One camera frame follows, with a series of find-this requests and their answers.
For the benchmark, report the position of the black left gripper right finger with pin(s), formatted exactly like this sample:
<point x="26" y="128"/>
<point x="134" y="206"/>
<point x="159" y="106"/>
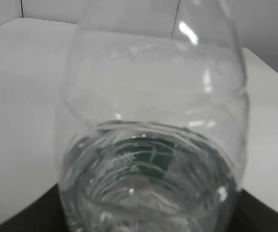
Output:
<point x="251" y="215"/>

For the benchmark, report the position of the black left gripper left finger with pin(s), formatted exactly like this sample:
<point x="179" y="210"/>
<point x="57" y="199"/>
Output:
<point x="44" y="215"/>

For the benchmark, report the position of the clear green-label water bottle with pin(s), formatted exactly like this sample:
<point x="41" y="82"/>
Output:
<point x="152" y="118"/>

